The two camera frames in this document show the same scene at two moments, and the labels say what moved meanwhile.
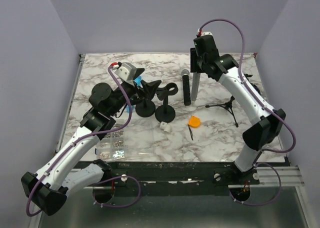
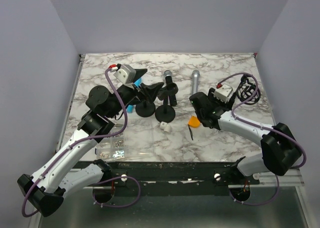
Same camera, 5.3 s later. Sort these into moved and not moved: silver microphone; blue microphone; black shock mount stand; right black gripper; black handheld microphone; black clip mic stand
Moved: black handheld microphone; right black gripper
Not moved: blue microphone; black shock mount stand; black clip mic stand; silver microphone
